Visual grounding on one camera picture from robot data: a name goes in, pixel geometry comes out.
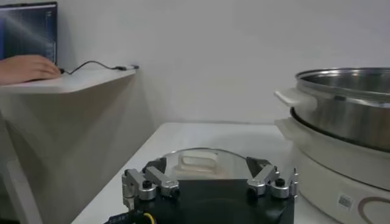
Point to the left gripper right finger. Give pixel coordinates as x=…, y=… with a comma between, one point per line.
x=268, y=182

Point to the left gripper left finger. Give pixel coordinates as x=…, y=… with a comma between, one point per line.
x=152, y=185

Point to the glass pot lid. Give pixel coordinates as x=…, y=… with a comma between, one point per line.
x=201, y=165

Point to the stainless steel steamer basket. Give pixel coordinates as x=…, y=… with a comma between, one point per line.
x=350, y=121

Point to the person's hand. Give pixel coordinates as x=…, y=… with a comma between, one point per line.
x=24, y=68

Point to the white side table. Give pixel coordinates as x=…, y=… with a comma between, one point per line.
x=76, y=121

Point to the laptop screen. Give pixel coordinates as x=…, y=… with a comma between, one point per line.
x=27, y=30

